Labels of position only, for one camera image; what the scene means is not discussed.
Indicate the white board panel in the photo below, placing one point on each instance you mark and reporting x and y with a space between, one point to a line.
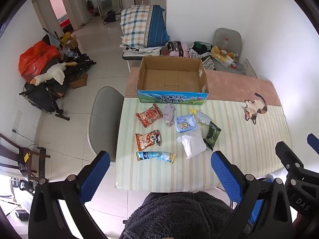
249 68

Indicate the plaid bedding bundle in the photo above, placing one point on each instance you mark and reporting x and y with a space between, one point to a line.
139 22

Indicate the orange plastic bag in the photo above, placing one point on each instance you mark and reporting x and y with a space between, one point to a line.
35 57

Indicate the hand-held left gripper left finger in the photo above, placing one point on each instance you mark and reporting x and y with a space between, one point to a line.
96 176

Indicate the brown cardboard box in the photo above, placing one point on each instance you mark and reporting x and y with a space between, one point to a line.
78 81

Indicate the black and white patterned bag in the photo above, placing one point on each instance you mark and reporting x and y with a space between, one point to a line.
193 52

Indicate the dark wooden chair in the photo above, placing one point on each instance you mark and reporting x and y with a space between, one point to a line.
15 154

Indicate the white folding cot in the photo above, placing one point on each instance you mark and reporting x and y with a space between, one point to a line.
139 53

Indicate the yellow mesh scrubber pack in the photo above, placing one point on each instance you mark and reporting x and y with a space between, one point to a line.
201 117

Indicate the black backpack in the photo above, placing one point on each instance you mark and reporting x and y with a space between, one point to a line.
109 18

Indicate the black folded stroller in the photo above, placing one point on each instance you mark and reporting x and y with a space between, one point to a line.
39 97

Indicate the dark green packet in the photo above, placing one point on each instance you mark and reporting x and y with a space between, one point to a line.
211 135

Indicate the white soft plastic bag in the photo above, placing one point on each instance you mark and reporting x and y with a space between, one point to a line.
193 144

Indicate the grey cushioned chair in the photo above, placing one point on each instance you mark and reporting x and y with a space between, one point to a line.
228 36

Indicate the long blue snack packet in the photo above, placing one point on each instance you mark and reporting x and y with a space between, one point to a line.
154 156

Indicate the blue tissue pack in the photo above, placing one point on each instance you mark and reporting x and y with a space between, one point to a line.
185 124

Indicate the orange panda snack packet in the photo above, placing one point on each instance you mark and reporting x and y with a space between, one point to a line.
148 140

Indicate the clear plastic bottle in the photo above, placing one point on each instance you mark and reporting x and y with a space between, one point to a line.
226 44

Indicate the pink suitcase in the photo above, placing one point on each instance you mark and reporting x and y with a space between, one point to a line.
180 49

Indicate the grey plastic chair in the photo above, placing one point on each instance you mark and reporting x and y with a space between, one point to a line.
104 119

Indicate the white goose plush toy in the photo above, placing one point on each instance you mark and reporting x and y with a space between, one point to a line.
56 73

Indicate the red snack packet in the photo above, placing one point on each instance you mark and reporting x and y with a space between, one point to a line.
149 115

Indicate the person's dark fleece clothing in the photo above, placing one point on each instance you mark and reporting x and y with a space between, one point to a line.
174 216

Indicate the yellow snack bag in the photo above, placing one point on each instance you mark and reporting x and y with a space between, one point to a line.
221 54

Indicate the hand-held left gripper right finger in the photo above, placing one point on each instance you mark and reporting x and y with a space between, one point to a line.
225 176

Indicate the yellow cardboard box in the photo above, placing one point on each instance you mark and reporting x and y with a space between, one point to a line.
68 39

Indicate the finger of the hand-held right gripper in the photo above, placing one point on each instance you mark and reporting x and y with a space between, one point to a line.
286 154
314 143

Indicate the pile of black tripods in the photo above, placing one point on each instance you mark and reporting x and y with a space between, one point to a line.
79 63

